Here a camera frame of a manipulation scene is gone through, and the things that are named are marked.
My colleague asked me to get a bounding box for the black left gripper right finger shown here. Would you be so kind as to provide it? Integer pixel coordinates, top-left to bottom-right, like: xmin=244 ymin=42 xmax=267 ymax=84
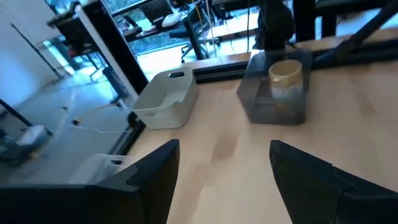
xmin=269 ymin=139 xmax=398 ymax=224

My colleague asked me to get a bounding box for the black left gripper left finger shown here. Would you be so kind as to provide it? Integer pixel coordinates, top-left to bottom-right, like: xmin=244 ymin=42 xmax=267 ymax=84
xmin=0 ymin=139 xmax=181 ymax=224

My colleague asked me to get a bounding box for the dark smoky plastic bin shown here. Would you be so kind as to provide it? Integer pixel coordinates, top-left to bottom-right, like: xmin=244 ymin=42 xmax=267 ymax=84
xmin=236 ymin=49 xmax=313 ymax=126

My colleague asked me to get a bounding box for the light grey plastic bin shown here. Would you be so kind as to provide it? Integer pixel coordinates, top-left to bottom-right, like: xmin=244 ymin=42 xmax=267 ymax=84
xmin=131 ymin=66 xmax=200 ymax=130

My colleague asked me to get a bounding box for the black desk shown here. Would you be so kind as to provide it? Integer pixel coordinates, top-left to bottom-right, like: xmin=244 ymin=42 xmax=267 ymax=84
xmin=292 ymin=0 xmax=398 ymax=43

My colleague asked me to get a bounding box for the office chair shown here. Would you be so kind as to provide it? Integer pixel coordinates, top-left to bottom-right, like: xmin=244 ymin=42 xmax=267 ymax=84
xmin=169 ymin=27 xmax=222 ymax=63

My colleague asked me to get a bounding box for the white game controller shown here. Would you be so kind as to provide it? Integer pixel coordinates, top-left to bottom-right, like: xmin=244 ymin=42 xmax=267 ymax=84
xmin=161 ymin=12 xmax=182 ymax=29

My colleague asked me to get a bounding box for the black laptop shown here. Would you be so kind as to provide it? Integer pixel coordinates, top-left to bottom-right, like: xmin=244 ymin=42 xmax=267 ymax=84
xmin=139 ymin=0 xmax=174 ymax=23

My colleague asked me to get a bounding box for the pale yellow floor cable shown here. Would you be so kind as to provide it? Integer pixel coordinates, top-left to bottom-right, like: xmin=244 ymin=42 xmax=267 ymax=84
xmin=70 ymin=101 xmax=133 ymax=135

